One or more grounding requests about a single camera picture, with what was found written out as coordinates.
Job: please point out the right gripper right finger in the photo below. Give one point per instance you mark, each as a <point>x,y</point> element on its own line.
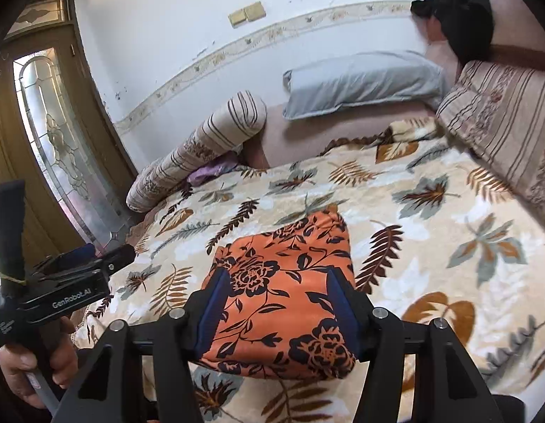
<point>447,387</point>

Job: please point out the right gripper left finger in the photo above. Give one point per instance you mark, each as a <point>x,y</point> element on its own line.
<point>108,388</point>

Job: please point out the beige wall switch plate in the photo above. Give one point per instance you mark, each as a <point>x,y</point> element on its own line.
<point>249,13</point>

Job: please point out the person left hand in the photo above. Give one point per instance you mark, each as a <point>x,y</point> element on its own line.
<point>16,362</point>

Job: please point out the leaf pattern blanket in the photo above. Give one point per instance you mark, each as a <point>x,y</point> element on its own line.
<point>432,233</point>

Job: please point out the striped bolster pillow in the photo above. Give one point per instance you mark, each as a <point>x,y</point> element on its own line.
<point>243,116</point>

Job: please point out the orange floral blouse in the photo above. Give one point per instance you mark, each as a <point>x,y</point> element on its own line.
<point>278,320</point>

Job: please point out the black garment on headboard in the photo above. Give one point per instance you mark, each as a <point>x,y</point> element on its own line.
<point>467,25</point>

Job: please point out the grey pillow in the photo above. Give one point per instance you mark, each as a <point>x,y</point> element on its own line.
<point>375,77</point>

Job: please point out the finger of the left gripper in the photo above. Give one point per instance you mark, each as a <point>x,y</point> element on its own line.
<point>116,259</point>

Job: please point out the pink bed sheet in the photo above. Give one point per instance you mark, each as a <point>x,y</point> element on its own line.
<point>283,141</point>

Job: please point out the purple cloth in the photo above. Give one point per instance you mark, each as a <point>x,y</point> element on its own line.
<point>214,169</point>

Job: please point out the stained glass wooden door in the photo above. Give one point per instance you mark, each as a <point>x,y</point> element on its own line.
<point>57,137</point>

